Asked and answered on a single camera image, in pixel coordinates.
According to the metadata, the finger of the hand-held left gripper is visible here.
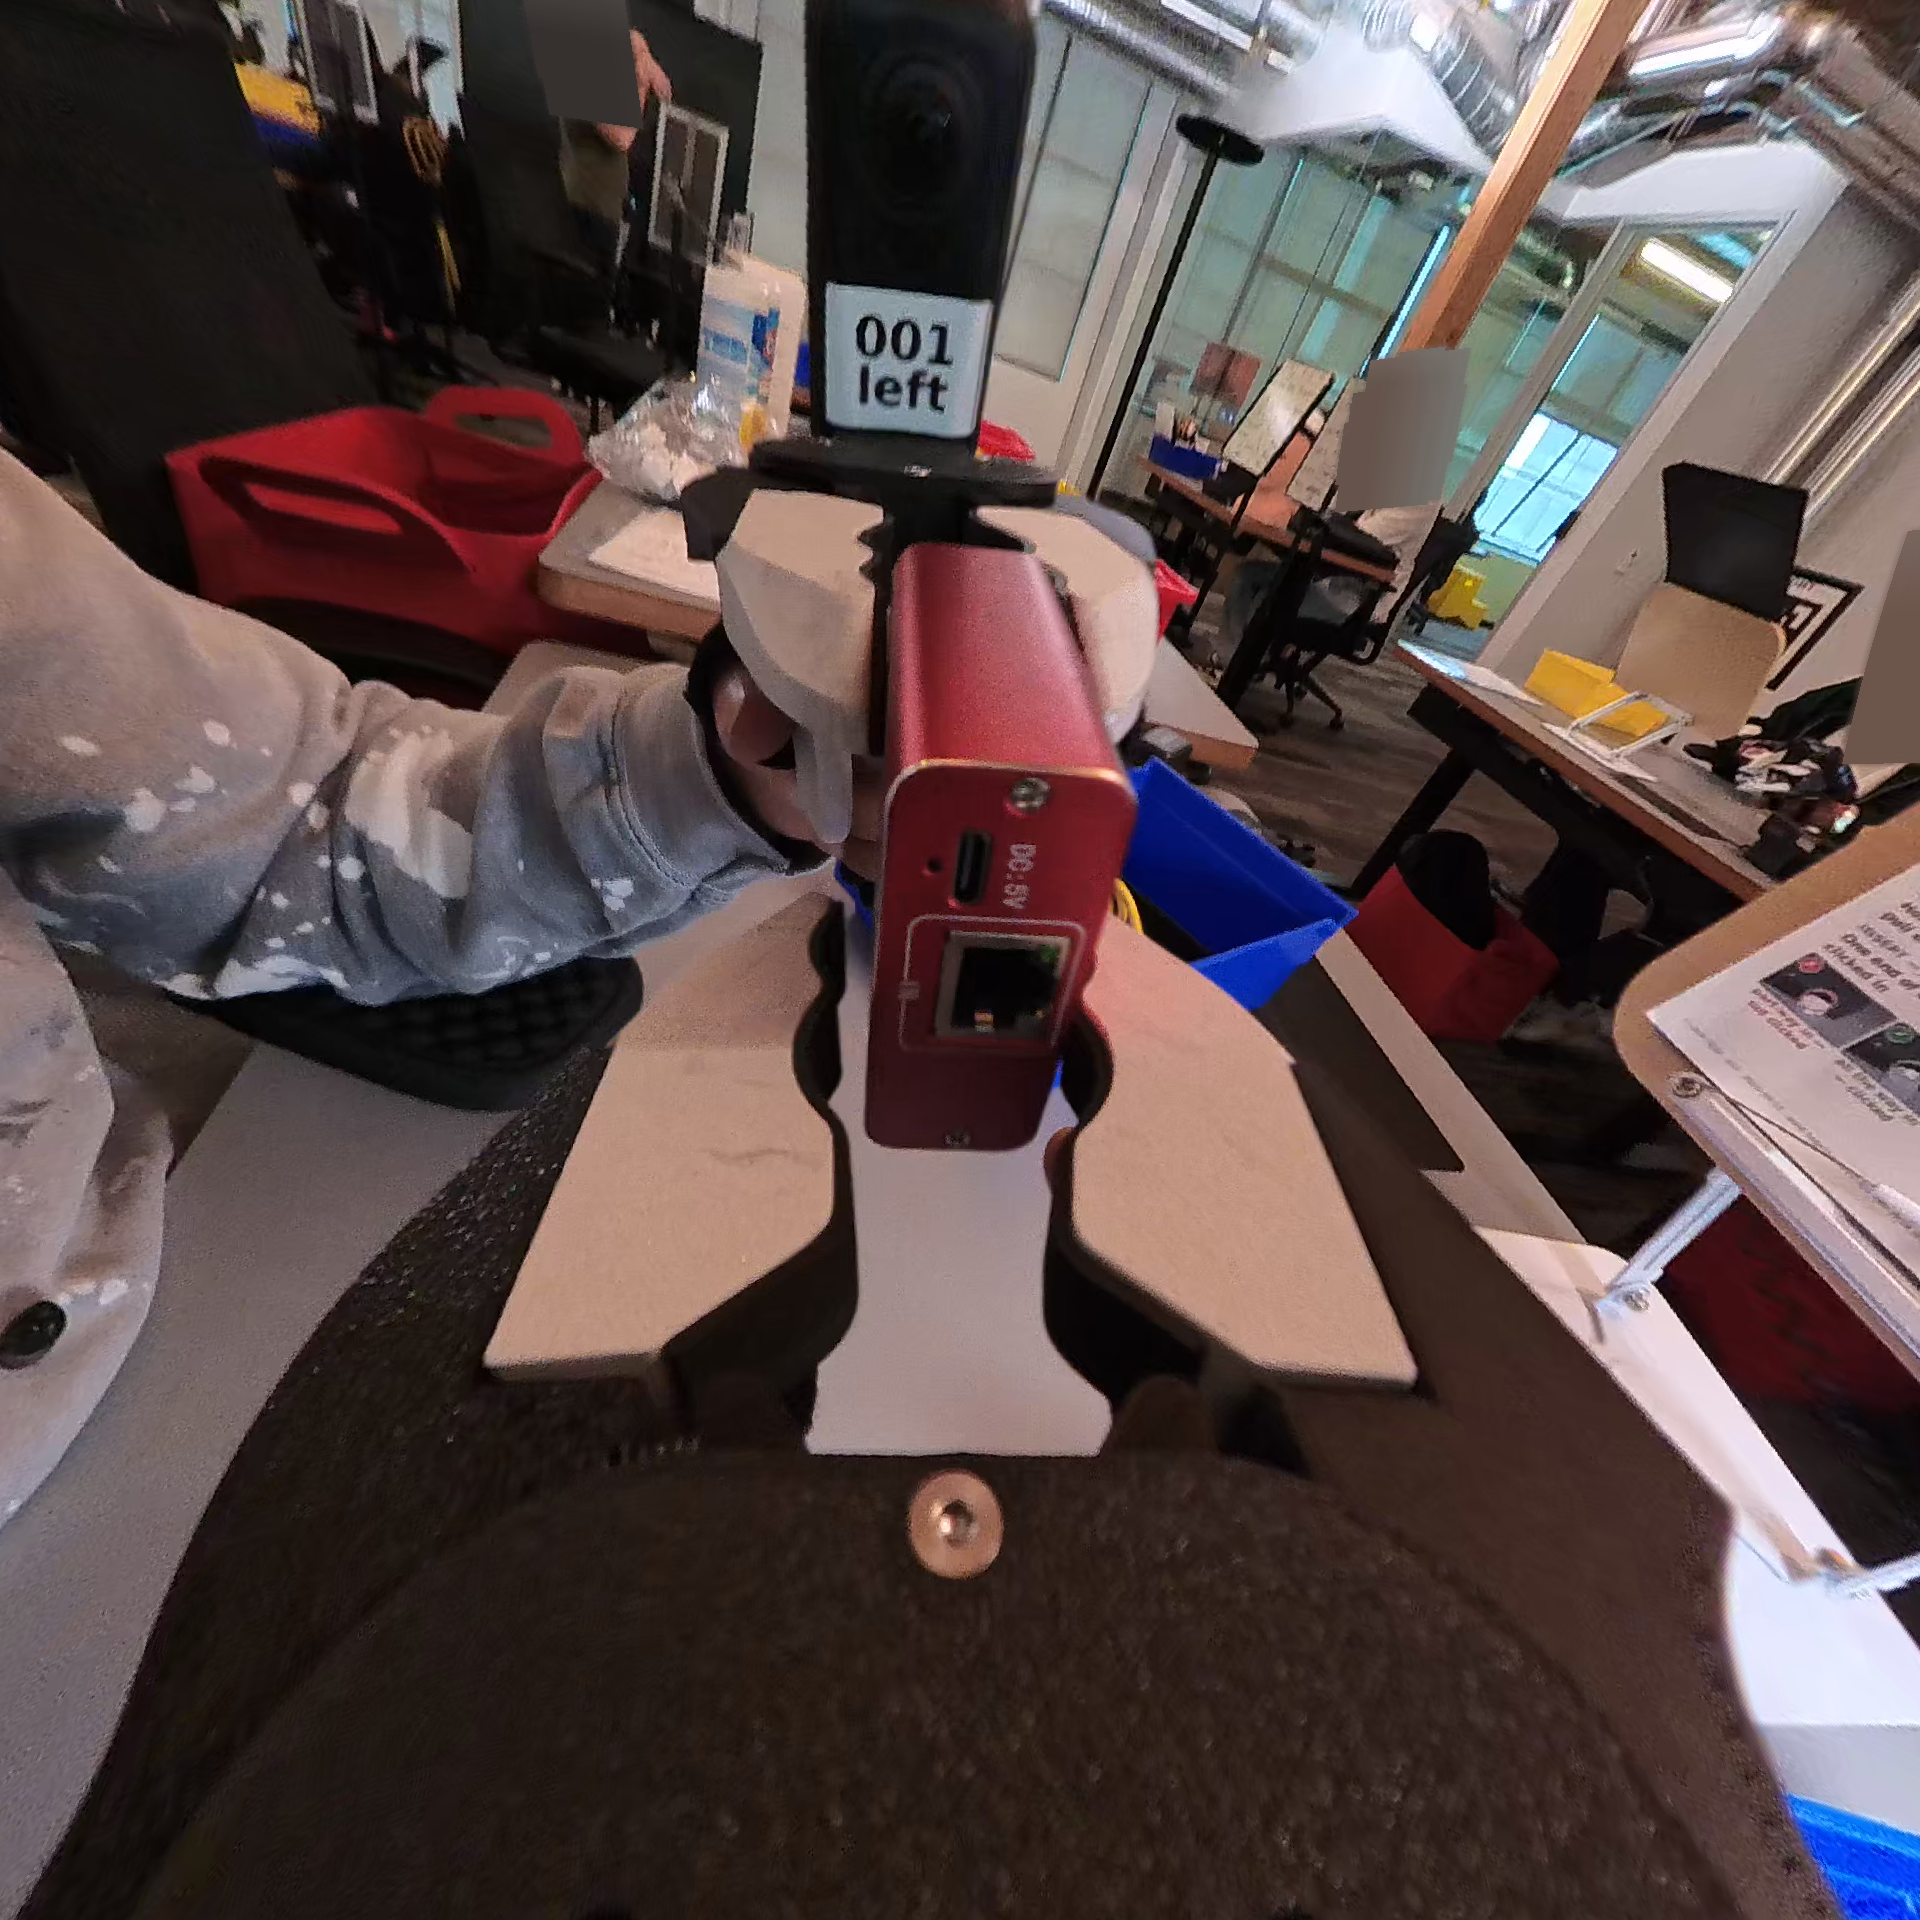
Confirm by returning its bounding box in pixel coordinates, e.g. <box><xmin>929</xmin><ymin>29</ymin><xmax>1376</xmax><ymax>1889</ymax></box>
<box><xmin>720</xmin><ymin>487</ymin><xmax>880</xmax><ymax>752</ymax></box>
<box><xmin>972</xmin><ymin>505</ymin><xmax>1164</xmax><ymax>743</ymax></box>

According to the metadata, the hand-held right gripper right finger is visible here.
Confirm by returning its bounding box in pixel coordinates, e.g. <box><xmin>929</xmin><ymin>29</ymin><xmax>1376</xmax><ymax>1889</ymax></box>
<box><xmin>1046</xmin><ymin>960</ymin><xmax>1421</xmax><ymax>1389</ymax></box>

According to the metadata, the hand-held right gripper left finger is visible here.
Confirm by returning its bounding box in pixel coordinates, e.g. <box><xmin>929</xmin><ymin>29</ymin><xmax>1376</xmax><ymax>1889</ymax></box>
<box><xmin>481</xmin><ymin>892</ymin><xmax>861</xmax><ymax>1383</ymax></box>

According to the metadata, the red metal ethernet adapter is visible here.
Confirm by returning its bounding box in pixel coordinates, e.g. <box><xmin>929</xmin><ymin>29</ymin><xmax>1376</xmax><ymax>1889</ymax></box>
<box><xmin>861</xmin><ymin>543</ymin><xmax>1140</xmax><ymax>1151</ymax></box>

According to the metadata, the blue plastic bin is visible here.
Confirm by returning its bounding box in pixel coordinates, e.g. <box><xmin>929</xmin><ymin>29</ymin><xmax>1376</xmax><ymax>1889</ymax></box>
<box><xmin>1120</xmin><ymin>756</ymin><xmax>1363</xmax><ymax>1013</ymax></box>
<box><xmin>1782</xmin><ymin>1793</ymin><xmax>1920</xmax><ymax>1920</ymax></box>

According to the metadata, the person's left forearm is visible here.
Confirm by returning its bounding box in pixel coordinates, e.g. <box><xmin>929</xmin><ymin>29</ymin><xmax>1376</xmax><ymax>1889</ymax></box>
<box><xmin>0</xmin><ymin>450</ymin><xmax>799</xmax><ymax>1009</ymax></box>

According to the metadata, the person's left hand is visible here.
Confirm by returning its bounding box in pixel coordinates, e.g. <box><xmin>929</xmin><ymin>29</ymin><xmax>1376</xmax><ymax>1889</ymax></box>
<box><xmin>706</xmin><ymin>663</ymin><xmax>893</xmax><ymax>880</ymax></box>

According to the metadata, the wooden office desk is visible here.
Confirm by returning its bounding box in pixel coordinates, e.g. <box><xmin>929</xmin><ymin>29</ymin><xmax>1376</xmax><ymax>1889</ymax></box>
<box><xmin>1349</xmin><ymin>641</ymin><xmax>1806</xmax><ymax>904</ymax></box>
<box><xmin>1135</xmin><ymin>455</ymin><xmax>1409</xmax><ymax>707</ymax></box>

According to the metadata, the white wood-edged table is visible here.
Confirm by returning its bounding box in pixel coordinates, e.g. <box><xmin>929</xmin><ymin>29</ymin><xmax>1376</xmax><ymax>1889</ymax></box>
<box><xmin>537</xmin><ymin>477</ymin><xmax>1261</xmax><ymax>776</ymax></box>

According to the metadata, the black monitor screen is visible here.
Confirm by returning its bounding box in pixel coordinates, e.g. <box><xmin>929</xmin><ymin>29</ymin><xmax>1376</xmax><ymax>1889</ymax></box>
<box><xmin>453</xmin><ymin>0</ymin><xmax>766</xmax><ymax>302</ymax></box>

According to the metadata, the clear plastic bag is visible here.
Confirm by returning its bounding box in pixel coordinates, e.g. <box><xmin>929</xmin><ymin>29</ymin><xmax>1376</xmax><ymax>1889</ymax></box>
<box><xmin>584</xmin><ymin>374</ymin><xmax>753</xmax><ymax>505</ymax></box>

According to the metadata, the grey framed panel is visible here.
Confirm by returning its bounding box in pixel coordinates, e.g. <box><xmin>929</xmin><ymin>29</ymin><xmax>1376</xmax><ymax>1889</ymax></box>
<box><xmin>646</xmin><ymin>100</ymin><xmax>735</xmax><ymax>260</ymax></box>

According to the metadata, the white wipes container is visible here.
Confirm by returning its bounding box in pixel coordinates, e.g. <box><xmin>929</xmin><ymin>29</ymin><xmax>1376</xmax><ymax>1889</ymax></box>
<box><xmin>695</xmin><ymin>249</ymin><xmax>807</xmax><ymax>429</ymax></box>

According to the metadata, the white note board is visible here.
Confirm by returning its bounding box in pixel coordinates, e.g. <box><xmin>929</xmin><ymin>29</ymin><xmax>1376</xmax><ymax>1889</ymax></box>
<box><xmin>1219</xmin><ymin>357</ymin><xmax>1338</xmax><ymax>487</ymax></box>
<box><xmin>1287</xmin><ymin>379</ymin><xmax>1372</xmax><ymax>515</ymax></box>

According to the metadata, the black floor lamp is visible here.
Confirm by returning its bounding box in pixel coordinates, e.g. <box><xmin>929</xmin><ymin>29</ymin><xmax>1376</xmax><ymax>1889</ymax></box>
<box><xmin>1088</xmin><ymin>114</ymin><xmax>1269</xmax><ymax>498</ymax></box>

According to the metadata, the red floor bag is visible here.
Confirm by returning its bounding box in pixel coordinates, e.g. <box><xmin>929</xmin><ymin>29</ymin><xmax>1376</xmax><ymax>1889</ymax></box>
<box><xmin>1349</xmin><ymin>865</ymin><xmax>1563</xmax><ymax>1049</ymax></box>

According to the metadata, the black backpack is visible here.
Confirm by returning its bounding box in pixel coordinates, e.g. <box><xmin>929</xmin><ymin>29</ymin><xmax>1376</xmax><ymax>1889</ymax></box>
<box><xmin>1391</xmin><ymin>830</ymin><xmax>1504</xmax><ymax>921</ymax></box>

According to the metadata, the yellow plastic bin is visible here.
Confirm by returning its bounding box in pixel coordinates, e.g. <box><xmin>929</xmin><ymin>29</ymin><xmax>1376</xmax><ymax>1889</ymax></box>
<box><xmin>1525</xmin><ymin>647</ymin><xmax>1669</xmax><ymax>740</ymax></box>

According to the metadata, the white board stand base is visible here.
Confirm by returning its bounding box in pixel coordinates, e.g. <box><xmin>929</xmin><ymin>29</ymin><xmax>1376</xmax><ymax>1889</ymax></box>
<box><xmin>1563</xmin><ymin>686</ymin><xmax>1686</xmax><ymax>746</ymax></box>
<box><xmin>1477</xmin><ymin>1172</ymin><xmax>1920</xmax><ymax>1790</ymax></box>

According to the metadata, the black jacket yellow emblem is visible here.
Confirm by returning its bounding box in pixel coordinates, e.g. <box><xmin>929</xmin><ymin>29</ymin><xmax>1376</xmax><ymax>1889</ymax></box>
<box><xmin>362</xmin><ymin>41</ymin><xmax>469</xmax><ymax>320</ymax></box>

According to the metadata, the red storage box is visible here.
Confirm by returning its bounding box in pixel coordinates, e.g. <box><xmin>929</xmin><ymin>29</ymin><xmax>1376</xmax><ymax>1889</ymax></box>
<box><xmin>1663</xmin><ymin>1199</ymin><xmax>1920</xmax><ymax>1415</ymax></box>

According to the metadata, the wooden instruction board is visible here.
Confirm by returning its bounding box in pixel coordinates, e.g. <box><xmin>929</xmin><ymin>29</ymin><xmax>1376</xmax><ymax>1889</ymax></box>
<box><xmin>1612</xmin><ymin>808</ymin><xmax>1920</xmax><ymax>1383</ymax></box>

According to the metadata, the person's torso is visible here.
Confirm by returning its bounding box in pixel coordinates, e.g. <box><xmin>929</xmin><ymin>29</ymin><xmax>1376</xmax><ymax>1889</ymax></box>
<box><xmin>0</xmin><ymin>868</ymin><xmax>261</xmax><ymax>1535</ymax></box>

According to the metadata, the dark wooden display board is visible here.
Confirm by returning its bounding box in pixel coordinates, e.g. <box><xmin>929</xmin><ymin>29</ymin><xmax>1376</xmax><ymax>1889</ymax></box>
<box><xmin>1610</xmin><ymin>459</ymin><xmax>1812</xmax><ymax>740</ymax></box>

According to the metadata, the printed fiducial tag sign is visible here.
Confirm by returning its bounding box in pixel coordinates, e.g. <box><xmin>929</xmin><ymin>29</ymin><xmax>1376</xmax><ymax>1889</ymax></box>
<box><xmin>1767</xmin><ymin>568</ymin><xmax>1866</xmax><ymax>694</ymax></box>

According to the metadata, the black fabric partition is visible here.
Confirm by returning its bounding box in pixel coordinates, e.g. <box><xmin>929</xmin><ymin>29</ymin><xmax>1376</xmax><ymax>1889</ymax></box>
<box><xmin>0</xmin><ymin>0</ymin><xmax>379</xmax><ymax>591</ymax></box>

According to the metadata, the wooden support post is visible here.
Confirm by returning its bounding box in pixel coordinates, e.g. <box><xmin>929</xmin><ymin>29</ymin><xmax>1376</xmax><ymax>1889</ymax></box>
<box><xmin>1398</xmin><ymin>0</ymin><xmax>1656</xmax><ymax>357</ymax></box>

